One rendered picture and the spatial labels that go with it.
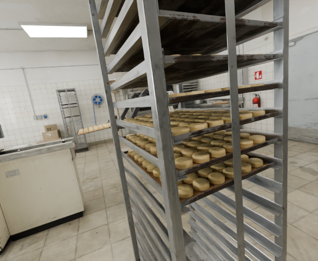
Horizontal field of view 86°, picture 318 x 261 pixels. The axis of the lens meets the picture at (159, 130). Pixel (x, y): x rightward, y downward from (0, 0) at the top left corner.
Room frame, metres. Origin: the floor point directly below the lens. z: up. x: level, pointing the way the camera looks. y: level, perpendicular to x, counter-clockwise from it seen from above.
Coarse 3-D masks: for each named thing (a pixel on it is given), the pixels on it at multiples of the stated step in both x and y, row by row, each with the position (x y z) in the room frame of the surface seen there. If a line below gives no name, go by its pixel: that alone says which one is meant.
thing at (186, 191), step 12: (132, 156) 0.86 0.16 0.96; (144, 168) 0.69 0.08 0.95; (156, 168) 0.63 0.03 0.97; (204, 168) 0.57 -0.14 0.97; (216, 168) 0.57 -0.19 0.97; (228, 168) 0.55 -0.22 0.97; (252, 168) 0.56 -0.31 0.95; (156, 180) 0.57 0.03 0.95; (192, 180) 0.51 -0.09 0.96; (204, 180) 0.49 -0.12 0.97; (216, 180) 0.49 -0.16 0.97; (228, 180) 0.50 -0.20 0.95; (180, 192) 0.44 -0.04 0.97; (192, 192) 0.45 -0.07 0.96
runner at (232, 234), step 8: (200, 208) 1.00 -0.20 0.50; (208, 216) 0.92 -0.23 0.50; (216, 224) 0.85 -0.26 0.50; (224, 224) 0.82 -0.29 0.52; (224, 232) 0.79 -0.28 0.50; (232, 232) 0.77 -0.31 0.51; (248, 248) 0.68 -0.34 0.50; (256, 248) 0.65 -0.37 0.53; (256, 256) 0.63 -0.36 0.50; (264, 256) 0.62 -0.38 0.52
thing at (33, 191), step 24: (0, 168) 1.56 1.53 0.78; (24, 168) 1.63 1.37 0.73; (48, 168) 1.71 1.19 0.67; (72, 168) 1.79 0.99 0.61; (0, 192) 1.54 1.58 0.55; (24, 192) 1.61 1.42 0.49; (48, 192) 1.68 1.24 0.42; (72, 192) 1.77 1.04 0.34; (24, 216) 1.59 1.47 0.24; (48, 216) 1.66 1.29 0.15; (72, 216) 1.77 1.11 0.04
